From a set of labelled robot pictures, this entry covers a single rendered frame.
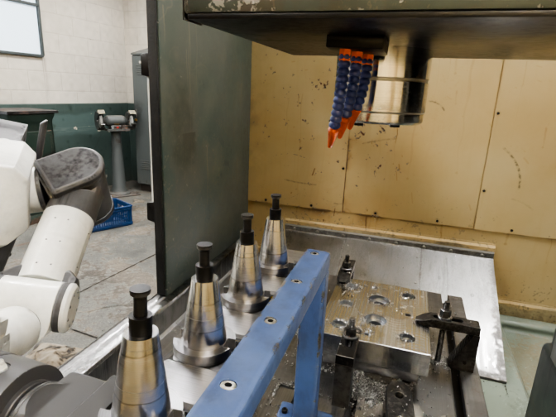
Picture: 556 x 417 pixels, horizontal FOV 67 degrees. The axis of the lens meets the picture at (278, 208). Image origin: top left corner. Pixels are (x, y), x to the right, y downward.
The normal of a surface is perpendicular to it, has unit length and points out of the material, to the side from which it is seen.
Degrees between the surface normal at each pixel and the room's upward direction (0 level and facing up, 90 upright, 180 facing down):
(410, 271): 24
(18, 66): 90
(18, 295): 46
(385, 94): 90
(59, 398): 1
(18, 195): 103
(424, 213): 90
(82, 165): 37
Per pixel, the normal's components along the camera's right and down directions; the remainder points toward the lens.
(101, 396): 0.06, -0.96
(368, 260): -0.08, -0.78
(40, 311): 0.22, -0.05
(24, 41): 0.92, 0.15
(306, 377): -0.31, 0.25
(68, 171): 0.16, -0.60
